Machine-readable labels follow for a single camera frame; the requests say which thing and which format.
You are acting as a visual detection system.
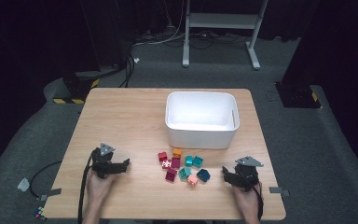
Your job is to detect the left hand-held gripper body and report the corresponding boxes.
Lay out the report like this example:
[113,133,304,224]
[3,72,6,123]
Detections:
[90,142,126,180]

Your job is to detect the black floor cable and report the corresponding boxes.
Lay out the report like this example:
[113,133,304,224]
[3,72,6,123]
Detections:
[29,160,63,199]

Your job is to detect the person's left hand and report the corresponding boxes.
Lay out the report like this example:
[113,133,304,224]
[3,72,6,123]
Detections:
[85,169,117,203]

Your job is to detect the black hanging cables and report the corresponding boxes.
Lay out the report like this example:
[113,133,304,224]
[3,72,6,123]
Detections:
[117,53,136,90]

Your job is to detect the colourful puzzle cube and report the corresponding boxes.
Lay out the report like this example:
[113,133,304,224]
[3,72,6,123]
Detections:
[32,206,48,222]

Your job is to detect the grey tape strip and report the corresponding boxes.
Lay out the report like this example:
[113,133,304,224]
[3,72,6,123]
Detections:
[268,186,291,198]
[39,188,62,202]

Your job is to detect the white metal stand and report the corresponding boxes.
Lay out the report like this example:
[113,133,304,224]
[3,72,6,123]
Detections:
[182,0,269,71]

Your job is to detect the clear plastic wrapper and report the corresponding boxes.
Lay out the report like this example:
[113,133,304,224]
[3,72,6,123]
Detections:
[17,176,31,193]

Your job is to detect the teal hollow toy block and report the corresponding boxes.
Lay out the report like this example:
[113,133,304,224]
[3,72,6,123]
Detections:
[178,166,193,181]

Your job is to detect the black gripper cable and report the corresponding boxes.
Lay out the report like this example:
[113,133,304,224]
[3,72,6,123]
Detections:
[254,182,265,221]
[77,148,96,224]

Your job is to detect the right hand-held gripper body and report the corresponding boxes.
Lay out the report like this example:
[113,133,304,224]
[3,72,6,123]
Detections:
[228,155,265,192]

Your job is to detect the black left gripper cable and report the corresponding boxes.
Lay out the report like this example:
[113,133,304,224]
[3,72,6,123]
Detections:
[77,148,96,224]

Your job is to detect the bundle of floor cables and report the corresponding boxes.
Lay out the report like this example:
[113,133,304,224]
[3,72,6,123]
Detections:
[131,25,252,50]

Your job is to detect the dark blue toy block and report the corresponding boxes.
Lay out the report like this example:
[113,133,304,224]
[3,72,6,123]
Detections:
[196,168,212,183]

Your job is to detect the person's right hand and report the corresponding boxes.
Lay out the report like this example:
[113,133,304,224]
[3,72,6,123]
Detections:
[232,183,262,217]

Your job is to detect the black yellow striped stand base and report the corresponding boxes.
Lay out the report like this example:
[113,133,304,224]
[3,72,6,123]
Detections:
[52,70,101,105]

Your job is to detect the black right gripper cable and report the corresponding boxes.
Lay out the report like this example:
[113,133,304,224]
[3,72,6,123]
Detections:
[254,182,265,221]

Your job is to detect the crimson hollow toy block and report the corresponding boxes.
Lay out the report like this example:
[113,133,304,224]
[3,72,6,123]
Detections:
[164,167,178,183]

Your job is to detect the white plastic bin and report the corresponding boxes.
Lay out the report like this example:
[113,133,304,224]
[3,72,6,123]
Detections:
[164,91,241,150]

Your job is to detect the pink toy block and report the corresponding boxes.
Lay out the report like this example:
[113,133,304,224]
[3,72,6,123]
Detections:
[186,174,199,188]

